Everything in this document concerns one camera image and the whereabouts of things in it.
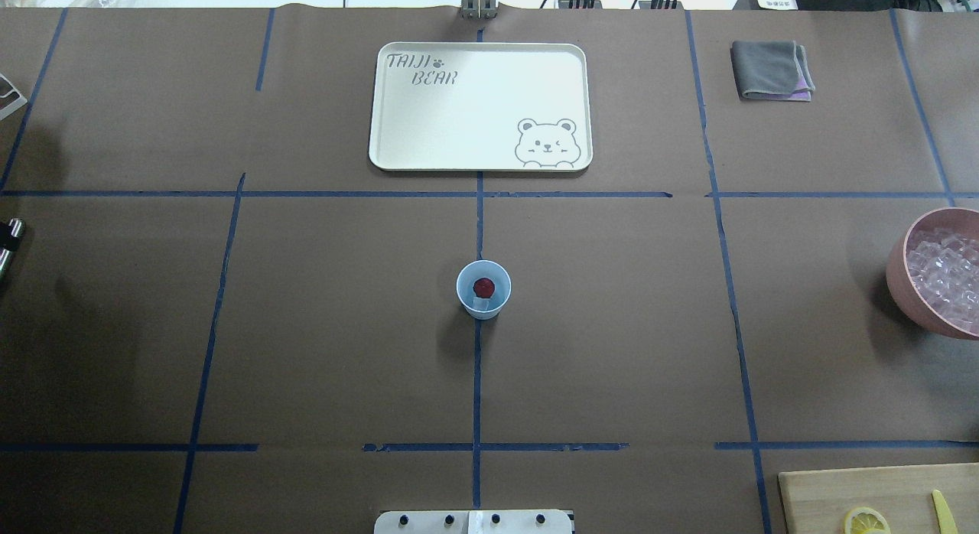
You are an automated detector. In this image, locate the light blue plastic cup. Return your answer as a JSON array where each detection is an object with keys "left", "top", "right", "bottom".
[{"left": 456, "top": 259, "right": 512, "bottom": 321}]

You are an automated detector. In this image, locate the red strawberry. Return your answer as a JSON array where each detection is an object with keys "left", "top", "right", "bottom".
[{"left": 472, "top": 277, "right": 496, "bottom": 300}]

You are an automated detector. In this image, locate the metal muddler black tip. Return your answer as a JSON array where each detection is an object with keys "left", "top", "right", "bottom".
[{"left": 0, "top": 218, "right": 27, "bottom": 278}]

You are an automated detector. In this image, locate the pile of ice cubes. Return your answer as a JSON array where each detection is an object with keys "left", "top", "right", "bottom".
[{"left": 906, "top": 230, "right": 978, "bottom": 332}]

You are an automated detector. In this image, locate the cream bear tray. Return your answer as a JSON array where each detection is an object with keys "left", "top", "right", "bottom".
[{"left": 369, "top": 41, "right": 594, "bottom": 174}]

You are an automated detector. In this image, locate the grey folded cloth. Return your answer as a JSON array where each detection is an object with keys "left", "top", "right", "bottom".
[{"left": 730, "top": 41, "right": 815, "bottom": 103}]

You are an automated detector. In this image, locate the wooden cutting board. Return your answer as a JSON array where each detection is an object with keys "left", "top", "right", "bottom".
[{"left": 779, "top": 462, "right": 978, "bottom": 533}]

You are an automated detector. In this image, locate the pink bowl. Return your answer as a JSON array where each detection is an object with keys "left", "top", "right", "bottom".
[{"left": 886, "top": 207, "right": 978, "bottom": 341}]

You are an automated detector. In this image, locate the lemon slices row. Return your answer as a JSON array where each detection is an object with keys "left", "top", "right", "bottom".
[{"left": 842, "top": 506, "right": 892, "bottom": 534}]

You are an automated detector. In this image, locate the aluminium frame post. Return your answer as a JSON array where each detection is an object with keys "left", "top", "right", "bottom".
[{"left": 459, "top": 0, "right": 499, "bottom": 19}]

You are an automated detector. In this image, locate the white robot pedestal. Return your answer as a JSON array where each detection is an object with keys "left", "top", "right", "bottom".
[{"left": 373, "top": 509, "right": 576, "bottom": 533}]

